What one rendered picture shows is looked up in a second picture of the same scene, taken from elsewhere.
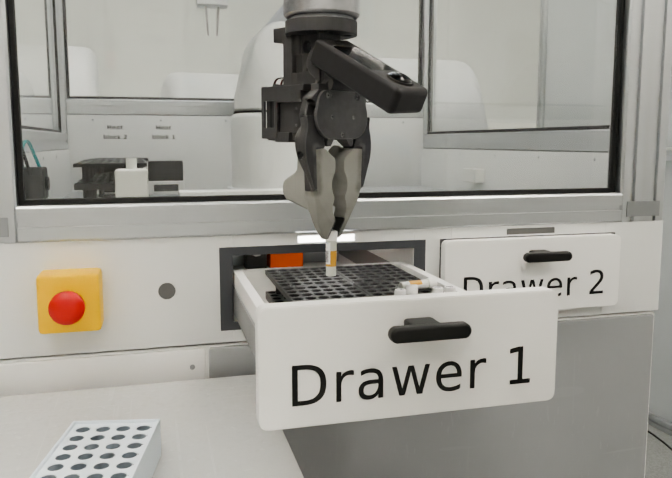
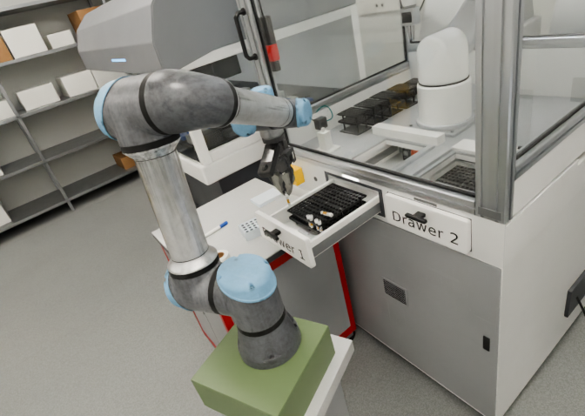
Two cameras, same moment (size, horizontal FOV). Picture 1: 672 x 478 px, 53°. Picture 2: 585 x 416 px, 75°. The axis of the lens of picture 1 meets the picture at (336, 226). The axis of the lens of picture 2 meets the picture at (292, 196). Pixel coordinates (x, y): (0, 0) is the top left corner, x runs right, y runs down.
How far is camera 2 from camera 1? 1.28 m
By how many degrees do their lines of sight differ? 73
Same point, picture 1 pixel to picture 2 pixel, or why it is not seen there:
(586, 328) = (458, 256)
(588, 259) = (448, 226)
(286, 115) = not seen: hidden behind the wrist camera
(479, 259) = (397, 205)
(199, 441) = not seen: hidden behind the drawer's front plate
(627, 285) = (480, 247)
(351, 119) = (279, 166)
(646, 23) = (486, 107)
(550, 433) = (443, 289)
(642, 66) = (485, 133)
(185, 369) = not seen: hidden behind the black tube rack
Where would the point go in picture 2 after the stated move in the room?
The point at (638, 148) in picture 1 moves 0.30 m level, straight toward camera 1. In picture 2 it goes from (484, 180) to (363, 202)
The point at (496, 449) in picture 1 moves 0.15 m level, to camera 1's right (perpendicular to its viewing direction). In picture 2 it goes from (420, 280) to (451, 306)
